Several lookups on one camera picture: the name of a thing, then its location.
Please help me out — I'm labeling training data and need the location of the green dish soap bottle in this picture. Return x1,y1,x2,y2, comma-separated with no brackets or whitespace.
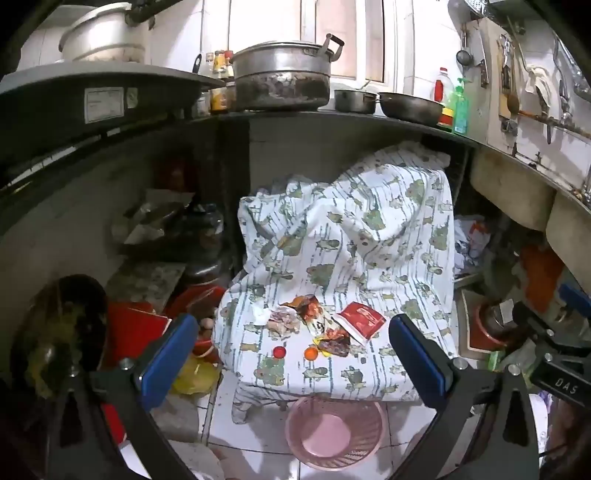
452,78,471,136

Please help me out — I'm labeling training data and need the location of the dark brown snack wrapper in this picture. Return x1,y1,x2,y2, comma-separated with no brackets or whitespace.
315,324,352,359

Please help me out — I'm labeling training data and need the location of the pale crumpled wrapper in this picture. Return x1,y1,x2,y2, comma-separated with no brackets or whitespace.
267,307,302,336

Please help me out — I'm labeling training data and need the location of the white hanging cutting board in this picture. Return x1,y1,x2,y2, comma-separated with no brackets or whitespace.
465,21,528,149

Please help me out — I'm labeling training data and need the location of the dark metal wok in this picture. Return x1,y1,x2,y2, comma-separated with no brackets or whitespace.
378,92,445,125

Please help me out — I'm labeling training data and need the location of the white printed cloth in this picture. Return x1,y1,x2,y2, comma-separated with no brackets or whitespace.
212,141,459,425

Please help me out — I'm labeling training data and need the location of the beige sink basin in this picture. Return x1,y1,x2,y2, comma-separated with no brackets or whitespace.
546,190,591,271
470,150,556,232

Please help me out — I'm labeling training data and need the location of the pink plastic basket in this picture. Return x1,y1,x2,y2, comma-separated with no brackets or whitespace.
284,396,387,470

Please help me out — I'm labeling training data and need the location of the orange-red wrapper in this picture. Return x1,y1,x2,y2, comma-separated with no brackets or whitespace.
279,295,322,320

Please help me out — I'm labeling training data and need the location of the clear plastic bag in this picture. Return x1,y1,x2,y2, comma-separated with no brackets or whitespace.
488,339,537,372

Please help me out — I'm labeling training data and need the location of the cardboard box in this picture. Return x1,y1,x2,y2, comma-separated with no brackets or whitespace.
454,276,492,357

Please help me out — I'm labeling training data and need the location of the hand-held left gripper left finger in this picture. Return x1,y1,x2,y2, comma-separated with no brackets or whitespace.
46,314,200,480

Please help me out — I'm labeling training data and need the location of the large lidded metal pot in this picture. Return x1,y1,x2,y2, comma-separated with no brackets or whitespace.
231,34,345,112

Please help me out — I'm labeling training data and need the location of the grey gas stove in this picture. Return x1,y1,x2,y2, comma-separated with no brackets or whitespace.
0,61,225,155

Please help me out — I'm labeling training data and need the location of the red box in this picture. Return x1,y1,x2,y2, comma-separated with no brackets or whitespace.
102,300,172,371

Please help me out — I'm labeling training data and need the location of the dark round pan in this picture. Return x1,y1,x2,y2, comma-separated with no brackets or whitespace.
10,274,110,403

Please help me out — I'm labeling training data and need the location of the oil bottle with red cap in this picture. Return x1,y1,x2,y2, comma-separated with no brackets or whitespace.
434,67,456,128

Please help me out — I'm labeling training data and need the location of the stone slab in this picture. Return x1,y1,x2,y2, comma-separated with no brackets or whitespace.
105,262,187,315

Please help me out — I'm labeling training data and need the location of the metal strainer ladle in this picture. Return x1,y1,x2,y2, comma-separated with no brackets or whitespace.
456,30,472,66

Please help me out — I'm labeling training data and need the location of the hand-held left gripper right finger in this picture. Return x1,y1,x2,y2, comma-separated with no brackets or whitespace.
389,315,541,480

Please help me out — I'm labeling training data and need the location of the big aluminium pot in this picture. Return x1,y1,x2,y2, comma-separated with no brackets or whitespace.
58,2,151,64

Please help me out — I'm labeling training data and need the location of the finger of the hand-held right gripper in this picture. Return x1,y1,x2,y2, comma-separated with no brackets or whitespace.
512,301,591,365
556,282,591,320

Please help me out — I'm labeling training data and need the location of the white rag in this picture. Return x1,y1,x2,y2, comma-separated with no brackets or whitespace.
526,65,552,112

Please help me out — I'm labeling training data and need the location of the yellow plastic bag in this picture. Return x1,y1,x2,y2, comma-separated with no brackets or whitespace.
170,354,221,396

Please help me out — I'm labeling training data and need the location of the red plastic bowl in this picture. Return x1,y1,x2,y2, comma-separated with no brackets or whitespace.
472,299,514,352

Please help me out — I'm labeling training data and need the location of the small metal pot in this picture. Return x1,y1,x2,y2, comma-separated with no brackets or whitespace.
333,89,380,114

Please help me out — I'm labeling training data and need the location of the red snack packet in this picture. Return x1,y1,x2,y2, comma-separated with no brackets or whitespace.
332,302,387,347

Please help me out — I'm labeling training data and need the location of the dark glass jar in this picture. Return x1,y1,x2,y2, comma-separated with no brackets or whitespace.
184,207,228,283

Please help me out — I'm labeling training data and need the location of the white and red plastic bag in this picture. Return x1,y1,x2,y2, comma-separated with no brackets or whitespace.
454,216,491,274

